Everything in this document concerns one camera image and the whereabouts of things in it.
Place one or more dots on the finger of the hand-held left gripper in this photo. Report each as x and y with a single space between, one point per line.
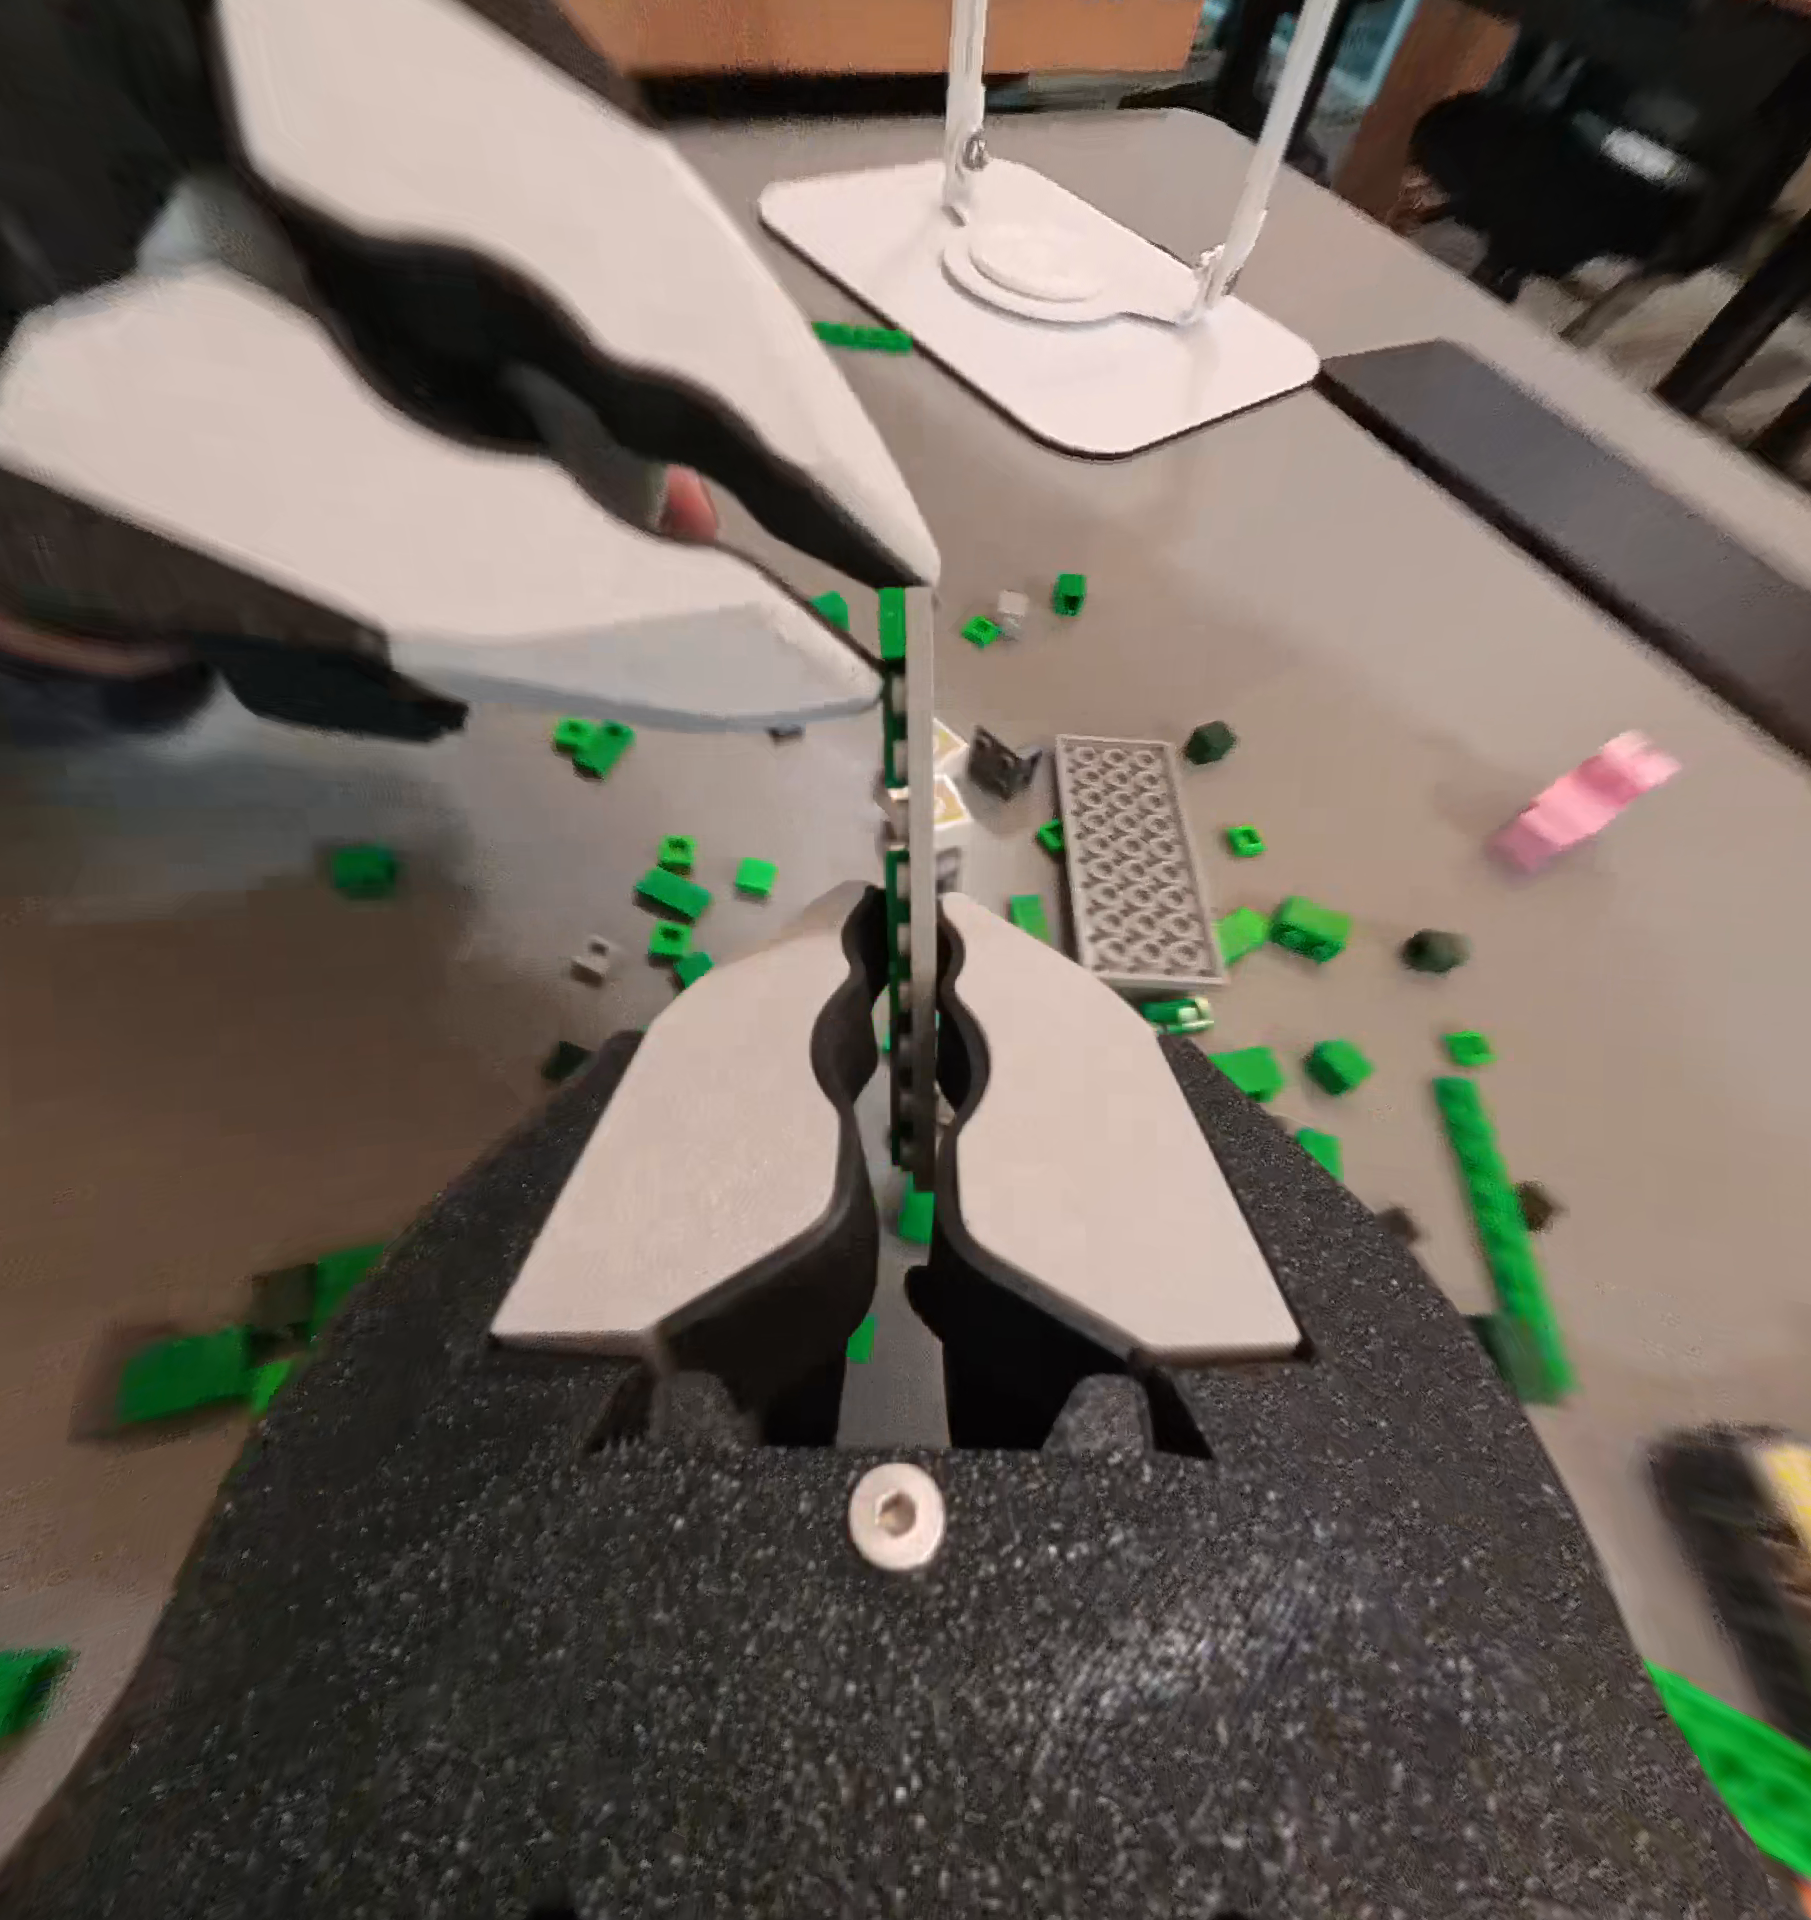
319 481
544 151

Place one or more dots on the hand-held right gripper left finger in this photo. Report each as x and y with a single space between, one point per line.
695 1170

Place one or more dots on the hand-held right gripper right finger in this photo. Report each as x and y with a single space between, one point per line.
1115 1187

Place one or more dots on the grey brick plate green tiles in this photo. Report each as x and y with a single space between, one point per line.
921 839

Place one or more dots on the wooden desk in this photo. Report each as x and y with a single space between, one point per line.
846 31

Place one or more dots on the grey desk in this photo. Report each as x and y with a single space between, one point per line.
1295 601

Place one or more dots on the person's left hand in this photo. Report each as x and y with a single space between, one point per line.
687 508

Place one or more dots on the pile of loose green bricks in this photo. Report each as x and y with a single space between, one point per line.
671 897

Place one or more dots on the plain grey brick plate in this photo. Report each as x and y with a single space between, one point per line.
1138 862

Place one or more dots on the long green brick plate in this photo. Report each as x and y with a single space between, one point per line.
1505 1245
861 340

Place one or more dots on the dark green cube brick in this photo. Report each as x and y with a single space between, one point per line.
1434 952

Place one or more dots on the small black studded brick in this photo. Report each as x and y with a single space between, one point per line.
1005 762

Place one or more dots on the small dark cube brick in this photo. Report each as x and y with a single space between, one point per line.
1211 743

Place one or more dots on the white book stand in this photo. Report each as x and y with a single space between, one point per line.
1084 316

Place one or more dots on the pink brick pig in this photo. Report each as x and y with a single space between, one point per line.
1580 803

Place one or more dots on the black brick assembly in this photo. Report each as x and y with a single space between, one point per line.
1758 1576

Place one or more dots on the black office chair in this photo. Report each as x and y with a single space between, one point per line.
1551 181

